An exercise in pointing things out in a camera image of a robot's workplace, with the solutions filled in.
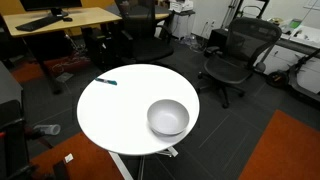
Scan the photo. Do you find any teal marker pen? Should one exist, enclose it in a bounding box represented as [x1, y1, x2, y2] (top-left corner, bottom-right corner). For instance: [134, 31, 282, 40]
[95, 78, 117, 85]

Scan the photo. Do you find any grey bowl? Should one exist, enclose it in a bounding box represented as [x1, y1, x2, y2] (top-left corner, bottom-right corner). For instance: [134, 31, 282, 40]
[147, 99, 190, 136]

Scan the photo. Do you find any round white table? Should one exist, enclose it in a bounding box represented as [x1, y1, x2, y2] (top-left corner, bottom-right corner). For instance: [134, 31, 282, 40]
[77, 64, 200, 180]

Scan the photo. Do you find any black mesh office chair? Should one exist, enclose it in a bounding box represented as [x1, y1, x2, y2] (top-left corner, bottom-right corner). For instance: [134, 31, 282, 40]
[198, 17, 282, 108]

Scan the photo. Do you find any clear plastic cup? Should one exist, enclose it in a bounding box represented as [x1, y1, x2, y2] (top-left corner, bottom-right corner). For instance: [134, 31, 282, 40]
[35, 124, 61, 135]

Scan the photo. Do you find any black computer mouse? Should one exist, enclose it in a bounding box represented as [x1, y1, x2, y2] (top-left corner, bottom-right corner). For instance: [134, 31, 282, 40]
[63, 17, 73, 22]

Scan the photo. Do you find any black electric scooter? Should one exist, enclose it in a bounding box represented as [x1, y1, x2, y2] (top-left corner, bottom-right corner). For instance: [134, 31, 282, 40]
[266, 49, 320, 105]

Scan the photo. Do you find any black monitor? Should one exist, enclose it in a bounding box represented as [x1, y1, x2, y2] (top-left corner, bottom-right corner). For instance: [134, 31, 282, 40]
[20, 0, 82, 16]

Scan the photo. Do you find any black keyboard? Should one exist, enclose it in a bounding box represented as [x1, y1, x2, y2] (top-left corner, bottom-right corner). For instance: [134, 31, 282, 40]
[16, 16, 62, 32]

